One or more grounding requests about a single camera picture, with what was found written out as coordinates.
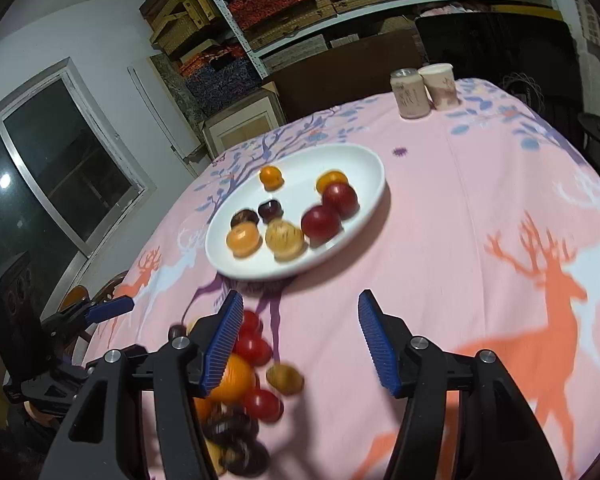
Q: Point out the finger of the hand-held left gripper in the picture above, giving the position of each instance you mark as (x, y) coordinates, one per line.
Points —
(72, 344)
(110, 308)

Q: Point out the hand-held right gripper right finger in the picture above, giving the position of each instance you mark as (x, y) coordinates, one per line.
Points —
(377, 345)

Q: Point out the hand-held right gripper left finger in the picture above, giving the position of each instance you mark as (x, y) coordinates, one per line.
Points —
(225, 345)

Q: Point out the red cherry tomato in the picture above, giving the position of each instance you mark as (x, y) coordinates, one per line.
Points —
(251, 321)
(252, 350)
(262, 405)

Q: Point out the orange tangerine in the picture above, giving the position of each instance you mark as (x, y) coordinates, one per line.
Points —
(271, 177)
(237, 375)

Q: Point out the dark purple fruit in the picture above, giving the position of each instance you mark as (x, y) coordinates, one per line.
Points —
(269, 210)
(245, 455)
(177, 332)
(230, 425)

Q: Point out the small brown round fruit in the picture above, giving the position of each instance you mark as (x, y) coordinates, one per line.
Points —
(285, 379)

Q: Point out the yellow orange tomato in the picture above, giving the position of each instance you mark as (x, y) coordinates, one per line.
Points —
(332, 179)
(243, 239)

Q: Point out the yellow pepino melon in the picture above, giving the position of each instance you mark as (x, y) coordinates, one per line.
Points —
(286, 239)

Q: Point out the dark purple mangosteen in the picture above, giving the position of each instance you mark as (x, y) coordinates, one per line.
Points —
(244, 217)

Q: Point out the red plum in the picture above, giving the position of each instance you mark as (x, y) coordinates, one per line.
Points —
(321, 224)
(341, 200)

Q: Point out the white plate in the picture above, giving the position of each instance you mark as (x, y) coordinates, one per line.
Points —
(300, 185)

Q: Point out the brown wooden chair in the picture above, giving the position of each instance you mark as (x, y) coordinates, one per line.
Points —
(75, 296)

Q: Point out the white framed dark window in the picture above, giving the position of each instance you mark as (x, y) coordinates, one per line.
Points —
(55, 175)

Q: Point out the pink deer print tablecloth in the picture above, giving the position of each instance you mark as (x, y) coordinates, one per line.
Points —
(455, 210)

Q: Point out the white leaning board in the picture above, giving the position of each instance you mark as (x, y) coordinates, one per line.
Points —
(155, 105)

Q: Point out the beige framed panel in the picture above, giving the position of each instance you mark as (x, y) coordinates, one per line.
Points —
(240, 125)

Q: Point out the pile of patterned gift boxes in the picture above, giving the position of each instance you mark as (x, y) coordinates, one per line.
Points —
(220, 85)

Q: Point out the beige beverage can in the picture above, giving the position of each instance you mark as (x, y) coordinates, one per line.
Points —
(409, 95)

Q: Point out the beige paper cup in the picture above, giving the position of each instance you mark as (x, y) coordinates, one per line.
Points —
(440, 87)

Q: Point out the brown cardboard sheet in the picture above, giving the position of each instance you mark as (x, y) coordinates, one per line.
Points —
(340, 75)

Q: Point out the white metal shelf rack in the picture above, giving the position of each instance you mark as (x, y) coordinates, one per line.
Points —
(243, 35)

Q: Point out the pink cloth bundle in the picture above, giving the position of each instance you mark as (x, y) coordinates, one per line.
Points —
(445, 10)

